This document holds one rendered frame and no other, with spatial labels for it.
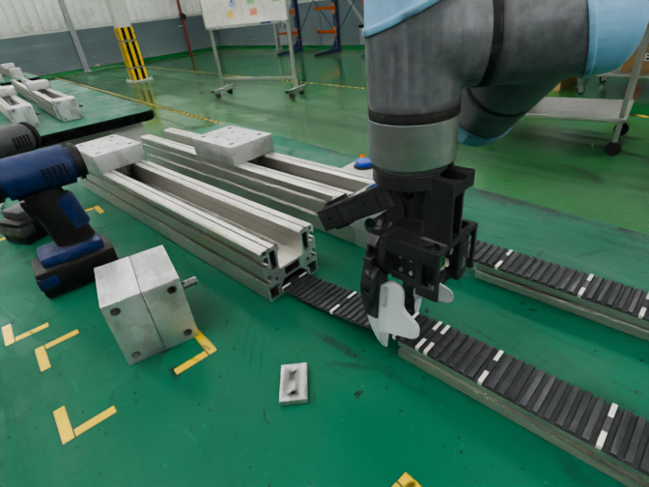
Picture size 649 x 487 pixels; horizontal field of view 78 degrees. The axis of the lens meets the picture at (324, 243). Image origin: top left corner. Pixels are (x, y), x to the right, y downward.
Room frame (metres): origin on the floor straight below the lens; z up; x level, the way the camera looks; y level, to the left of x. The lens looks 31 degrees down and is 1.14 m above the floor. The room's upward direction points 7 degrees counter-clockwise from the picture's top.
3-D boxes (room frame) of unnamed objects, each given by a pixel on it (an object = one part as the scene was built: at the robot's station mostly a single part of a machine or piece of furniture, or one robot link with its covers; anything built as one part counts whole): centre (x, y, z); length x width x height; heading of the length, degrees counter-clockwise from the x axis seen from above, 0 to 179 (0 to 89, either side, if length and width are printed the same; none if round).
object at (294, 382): (0.30, 0.05, 0.78); 0.05 x 0.03 x 0.01; 179
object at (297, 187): (0.91, 0.18, 0.82); 0.80 x 0.10 x 0.09; 43
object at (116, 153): (0.97, 0.49, 0.87); 0.16 x 0.11 x 0.07; 43
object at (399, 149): (0.34, -0.09, 1.03); 0.08 x 0.08 x 0.05
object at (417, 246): (0.33, -0.09, 0.95); 0.09 x 0.08 x 0.12; 43
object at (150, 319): (0.43, 0.23, 0.83); 0.11 x 0.10 x 0.10; 117
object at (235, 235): (0.78, 0.32, 0.82); 0.80 x 0.10 x 0.09; 43
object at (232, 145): (0.91, 0.18, 0.87); 0.16 x 0.11 x 0.07; 43
